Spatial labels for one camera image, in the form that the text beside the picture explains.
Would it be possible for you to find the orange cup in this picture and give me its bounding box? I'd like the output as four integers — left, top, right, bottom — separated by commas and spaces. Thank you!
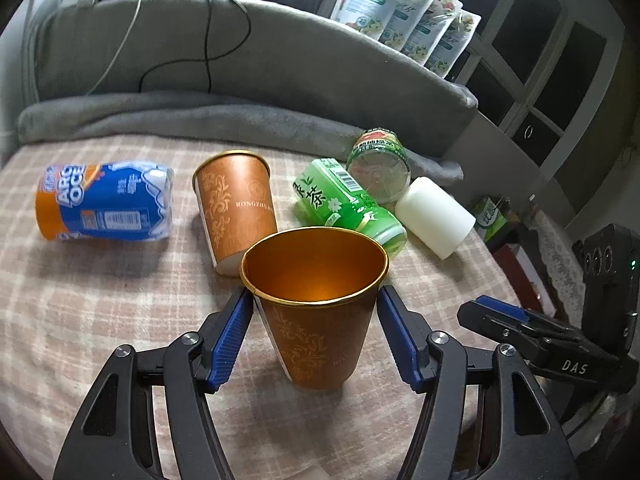
240, 226, 390, 390
192, 150, 278, 278

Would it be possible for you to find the orange cup beside blue bottle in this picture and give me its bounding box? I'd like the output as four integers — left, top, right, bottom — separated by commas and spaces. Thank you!
192, 150, 278, 278

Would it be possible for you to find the red bag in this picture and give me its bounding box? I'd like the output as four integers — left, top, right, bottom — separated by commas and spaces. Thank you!
492, 244, 556, 318

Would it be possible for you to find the green paper bag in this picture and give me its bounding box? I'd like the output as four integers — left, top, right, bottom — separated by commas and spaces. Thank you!
472, 195, 510, 242

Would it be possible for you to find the checkered beige table cloth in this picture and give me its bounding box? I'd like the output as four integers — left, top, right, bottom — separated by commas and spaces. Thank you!
0, 131, 522, 480

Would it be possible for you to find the clear bottle green label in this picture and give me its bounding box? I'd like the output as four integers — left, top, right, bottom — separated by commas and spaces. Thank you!
346, 128, 411, 205

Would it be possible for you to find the green tea bottle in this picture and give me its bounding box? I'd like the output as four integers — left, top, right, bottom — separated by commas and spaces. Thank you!
293, 158, 408, 258

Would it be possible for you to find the grey plush blanket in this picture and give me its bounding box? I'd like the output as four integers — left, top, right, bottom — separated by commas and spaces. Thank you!
16, 0, 477, 186

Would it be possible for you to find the black cable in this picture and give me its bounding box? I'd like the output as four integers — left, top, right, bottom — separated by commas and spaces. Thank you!
138, 0, 254, 94

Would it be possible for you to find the white cable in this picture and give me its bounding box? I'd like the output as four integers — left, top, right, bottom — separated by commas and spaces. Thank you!
84, 0, 144, 98

